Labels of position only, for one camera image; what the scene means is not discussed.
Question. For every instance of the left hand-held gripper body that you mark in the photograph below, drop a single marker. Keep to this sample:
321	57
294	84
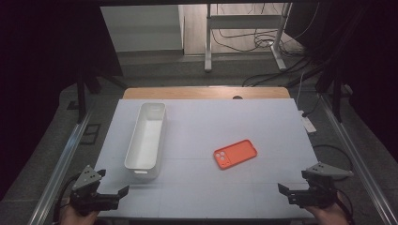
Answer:
86	197

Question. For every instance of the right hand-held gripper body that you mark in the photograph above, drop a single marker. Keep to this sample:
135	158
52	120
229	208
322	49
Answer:
316	193

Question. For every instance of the white plastic storage bin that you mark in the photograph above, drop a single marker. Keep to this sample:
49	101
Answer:
145	140

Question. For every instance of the orange phone case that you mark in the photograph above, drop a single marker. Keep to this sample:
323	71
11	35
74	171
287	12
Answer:
235	154

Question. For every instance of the person's left hand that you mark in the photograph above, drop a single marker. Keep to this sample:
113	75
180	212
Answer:
73	217

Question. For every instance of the person's right hand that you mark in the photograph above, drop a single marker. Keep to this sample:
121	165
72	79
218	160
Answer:
327	216

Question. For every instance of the black floor socket plate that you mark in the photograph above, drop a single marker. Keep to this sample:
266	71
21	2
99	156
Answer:
90	133

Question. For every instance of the white power strip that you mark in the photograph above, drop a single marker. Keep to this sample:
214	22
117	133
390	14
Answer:
308	123

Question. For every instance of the black metal stand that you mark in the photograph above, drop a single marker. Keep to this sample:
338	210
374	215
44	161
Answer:
81	97
337	100

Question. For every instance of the white table cover board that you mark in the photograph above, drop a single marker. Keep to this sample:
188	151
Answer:
203	125

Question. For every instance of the wooden table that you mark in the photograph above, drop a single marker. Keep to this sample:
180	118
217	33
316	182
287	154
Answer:
187	93

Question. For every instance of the dark curtain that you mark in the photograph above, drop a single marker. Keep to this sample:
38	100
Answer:
37	62
369	62

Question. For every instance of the aluminium floor rail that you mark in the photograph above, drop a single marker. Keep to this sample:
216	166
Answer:
62	162
359	162

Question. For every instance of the white wall panel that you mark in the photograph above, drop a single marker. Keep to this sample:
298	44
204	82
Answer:
140	28

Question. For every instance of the white metal desk frame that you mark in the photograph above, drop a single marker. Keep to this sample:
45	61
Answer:
244	22

